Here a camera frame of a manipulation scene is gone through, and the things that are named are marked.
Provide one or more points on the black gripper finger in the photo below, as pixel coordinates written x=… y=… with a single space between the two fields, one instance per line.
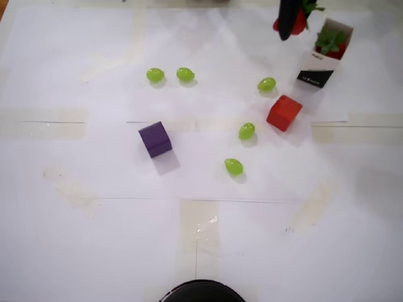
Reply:
x=308 y=6
x=289 y=19

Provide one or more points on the red strawberry with leafy top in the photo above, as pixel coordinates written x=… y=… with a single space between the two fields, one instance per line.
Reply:
x=301 y=26

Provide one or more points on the beige masking tape strip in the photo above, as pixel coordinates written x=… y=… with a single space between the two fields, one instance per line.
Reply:
x=362 y=135
x=47 y=126
x=311 y=207
x=201 y=239
x=72 y=192

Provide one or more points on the red strawberry with long stem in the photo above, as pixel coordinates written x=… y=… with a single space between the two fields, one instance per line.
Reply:
x=329 y=42

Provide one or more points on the red cube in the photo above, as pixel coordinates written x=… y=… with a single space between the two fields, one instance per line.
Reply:
x=283 y=113

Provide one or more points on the purple cube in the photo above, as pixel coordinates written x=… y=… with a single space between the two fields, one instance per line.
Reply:
x=155 y=140

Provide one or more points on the green grape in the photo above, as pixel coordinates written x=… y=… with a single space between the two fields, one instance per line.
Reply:
x=266 y=84
x=185 y=74
x=155 y=75
x=234 y=166
x=246 y=131

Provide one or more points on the black round base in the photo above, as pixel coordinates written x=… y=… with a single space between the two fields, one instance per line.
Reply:
x=201 y=292

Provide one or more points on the white and black paper box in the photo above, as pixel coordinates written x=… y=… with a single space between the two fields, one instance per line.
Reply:
x=315 y=77

